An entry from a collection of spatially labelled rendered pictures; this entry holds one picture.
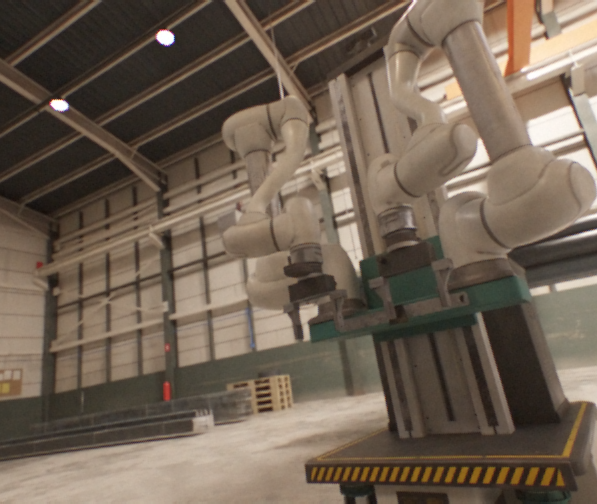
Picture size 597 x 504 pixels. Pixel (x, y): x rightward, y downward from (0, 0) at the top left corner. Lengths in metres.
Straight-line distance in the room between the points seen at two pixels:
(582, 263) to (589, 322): 6.03
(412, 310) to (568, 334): 8.60
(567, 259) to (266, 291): 2.86
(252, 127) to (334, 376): 9.38
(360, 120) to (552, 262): 2.45
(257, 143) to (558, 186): 0.96
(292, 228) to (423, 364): 0.67
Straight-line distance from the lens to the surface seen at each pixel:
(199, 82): 12.86
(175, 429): 7.09
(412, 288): 1.39
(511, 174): 1.11
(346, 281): 1.36
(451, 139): 0.90
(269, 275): 1.40
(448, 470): 1.10
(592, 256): 3.83
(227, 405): 7.95
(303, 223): 1.12
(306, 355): 10.90
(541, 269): 3.78
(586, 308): 9.81
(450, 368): 1.44
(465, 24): 1.30
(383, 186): 1.00
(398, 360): 1.45
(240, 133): 1.56
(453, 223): 1.21
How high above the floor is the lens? 0.55
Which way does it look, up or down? 16 degrees up
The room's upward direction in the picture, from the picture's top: 9 degrees counter-clockwise
